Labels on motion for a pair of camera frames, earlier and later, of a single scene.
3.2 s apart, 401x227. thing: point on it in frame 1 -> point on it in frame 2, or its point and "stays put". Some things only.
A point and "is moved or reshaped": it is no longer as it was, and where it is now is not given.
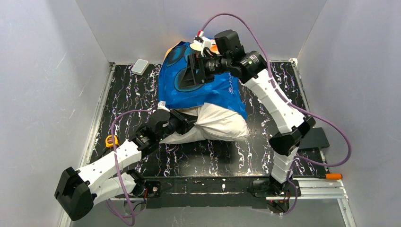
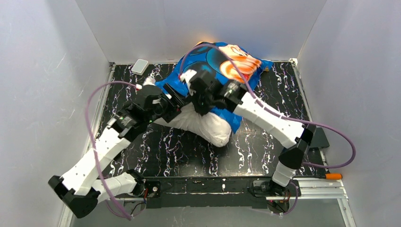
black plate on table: (316, 138) stays put
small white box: (139, 66) stays put
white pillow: (214, 123) is moved or reshaped
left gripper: (182, 119) -> (175, 102)
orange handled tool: (327, 176) stays put
